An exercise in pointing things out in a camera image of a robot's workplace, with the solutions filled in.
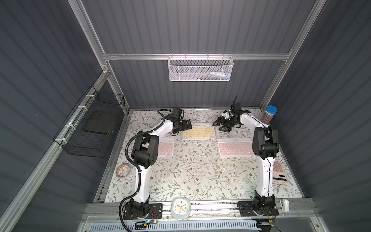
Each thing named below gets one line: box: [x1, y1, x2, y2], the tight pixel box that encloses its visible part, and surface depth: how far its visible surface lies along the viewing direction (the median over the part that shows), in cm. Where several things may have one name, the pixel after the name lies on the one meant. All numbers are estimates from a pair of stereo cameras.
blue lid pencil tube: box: [260, 105, 278, 125], surface depth 97 cm
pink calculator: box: [272, 161, 288, 183], surface depth 85 cm
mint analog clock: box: [170, 196, 192, 220], surface depth 74 cm
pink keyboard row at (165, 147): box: [157, 138, 175, 158], surface depth 99 cm
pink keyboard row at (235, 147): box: [217, 138, 255, 158], surface depth 99 cm
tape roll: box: [115, 163, 132, 178], surface depth 88 cm
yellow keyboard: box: [181, 125, 216, 140], surface depth 104 cm
